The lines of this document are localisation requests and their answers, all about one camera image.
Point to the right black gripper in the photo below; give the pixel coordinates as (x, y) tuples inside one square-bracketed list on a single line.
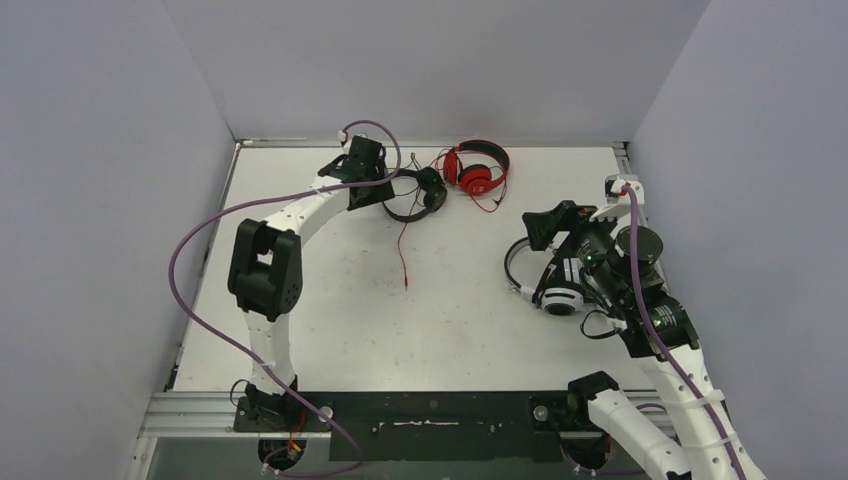
[(570, 221)]

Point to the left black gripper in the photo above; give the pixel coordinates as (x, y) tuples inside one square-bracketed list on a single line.
[(381, 193)]

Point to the black white striped headphones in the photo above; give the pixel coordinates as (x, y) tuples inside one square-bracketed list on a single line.
[(559, 290)]

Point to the grey white headphones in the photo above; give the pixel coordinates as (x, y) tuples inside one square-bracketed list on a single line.
[(649, 246)]

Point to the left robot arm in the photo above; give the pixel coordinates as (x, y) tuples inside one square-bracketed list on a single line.
[(266, 270)]

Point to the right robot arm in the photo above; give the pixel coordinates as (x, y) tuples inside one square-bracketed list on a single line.
[(616, 256)]

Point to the red headphones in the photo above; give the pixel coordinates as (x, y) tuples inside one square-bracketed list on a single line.
[(475, 179)]

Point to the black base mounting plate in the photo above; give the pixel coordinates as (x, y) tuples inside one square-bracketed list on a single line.
[(541, 426)]

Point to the aluminium frame rail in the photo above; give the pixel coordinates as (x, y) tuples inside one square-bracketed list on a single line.
[(340, 301)]

